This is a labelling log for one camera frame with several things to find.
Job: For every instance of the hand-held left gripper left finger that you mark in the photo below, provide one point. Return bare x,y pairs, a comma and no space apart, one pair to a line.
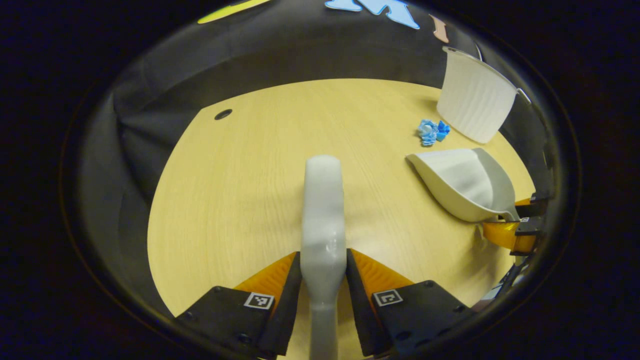
290,305

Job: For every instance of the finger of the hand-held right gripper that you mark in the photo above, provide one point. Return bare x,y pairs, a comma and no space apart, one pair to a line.
505,235
540,205

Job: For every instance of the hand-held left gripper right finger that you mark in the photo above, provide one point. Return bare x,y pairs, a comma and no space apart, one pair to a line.
357,310

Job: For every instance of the grey dustpan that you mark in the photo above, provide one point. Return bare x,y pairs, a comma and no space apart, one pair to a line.
465,185

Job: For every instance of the small white broom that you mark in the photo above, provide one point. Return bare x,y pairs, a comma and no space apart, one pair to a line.
323,225

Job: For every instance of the dark blue paper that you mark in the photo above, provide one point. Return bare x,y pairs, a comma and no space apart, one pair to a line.
443,131

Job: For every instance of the white ribbed garbage bin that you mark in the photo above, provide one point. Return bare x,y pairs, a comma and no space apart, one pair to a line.
475,100

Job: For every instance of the light blue paper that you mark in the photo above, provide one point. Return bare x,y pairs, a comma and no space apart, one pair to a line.
427,132

